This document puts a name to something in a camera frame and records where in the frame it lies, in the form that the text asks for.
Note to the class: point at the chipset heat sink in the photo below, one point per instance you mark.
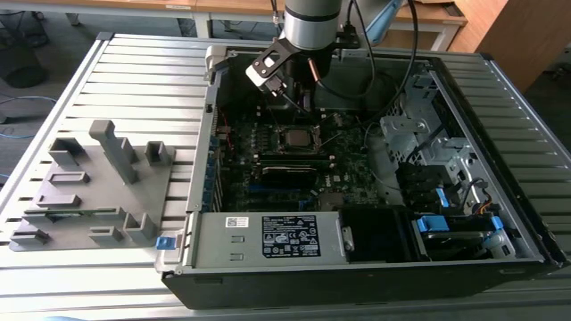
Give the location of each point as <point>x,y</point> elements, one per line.
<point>332,199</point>

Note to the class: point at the silver rear port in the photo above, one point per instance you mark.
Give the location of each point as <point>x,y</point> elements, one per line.
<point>224,132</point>

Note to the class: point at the black RAM slot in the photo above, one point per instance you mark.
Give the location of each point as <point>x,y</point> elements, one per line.
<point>294,156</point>
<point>294,164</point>

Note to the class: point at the wooden cabinet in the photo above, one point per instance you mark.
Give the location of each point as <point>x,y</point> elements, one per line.
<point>526,33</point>

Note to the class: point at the blue case latch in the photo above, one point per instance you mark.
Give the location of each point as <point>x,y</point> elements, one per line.
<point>165,243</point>

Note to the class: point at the grey parts rack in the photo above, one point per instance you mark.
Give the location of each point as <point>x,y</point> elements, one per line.
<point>103,197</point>

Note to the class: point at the green motherboard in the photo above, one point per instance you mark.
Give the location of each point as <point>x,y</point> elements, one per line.
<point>353,167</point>

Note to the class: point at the grey power supply unit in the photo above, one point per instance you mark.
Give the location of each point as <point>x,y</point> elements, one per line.
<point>214,240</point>

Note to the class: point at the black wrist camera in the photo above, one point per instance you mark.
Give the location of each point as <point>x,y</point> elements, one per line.
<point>349,35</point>

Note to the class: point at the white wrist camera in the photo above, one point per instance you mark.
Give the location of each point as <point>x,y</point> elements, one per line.
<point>260,75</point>

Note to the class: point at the CPU socket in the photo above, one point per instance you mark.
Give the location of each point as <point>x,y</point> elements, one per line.
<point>301,150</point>

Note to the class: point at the CPU with silver top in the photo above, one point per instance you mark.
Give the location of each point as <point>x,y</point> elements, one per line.
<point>300,137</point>

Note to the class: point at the black hard disk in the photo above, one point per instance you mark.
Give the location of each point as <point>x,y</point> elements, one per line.
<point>456,244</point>

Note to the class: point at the black open PC case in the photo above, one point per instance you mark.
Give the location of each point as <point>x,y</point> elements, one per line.
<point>313,291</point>

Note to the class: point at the black power supply label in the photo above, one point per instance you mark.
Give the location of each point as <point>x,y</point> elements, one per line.
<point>290,235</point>

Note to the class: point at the green RAM stick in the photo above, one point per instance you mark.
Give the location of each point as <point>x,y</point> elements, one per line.
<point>63,217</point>

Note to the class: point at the black waste bin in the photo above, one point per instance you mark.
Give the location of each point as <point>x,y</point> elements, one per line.
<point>22,70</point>

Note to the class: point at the black drive bay bracket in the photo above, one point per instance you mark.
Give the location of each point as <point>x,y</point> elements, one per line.
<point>420,180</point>

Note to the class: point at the wooden top desk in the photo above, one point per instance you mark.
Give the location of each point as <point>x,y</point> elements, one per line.
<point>111,3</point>
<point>446,16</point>

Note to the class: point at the black expansion card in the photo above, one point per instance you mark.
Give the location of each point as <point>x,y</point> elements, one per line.
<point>290,179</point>

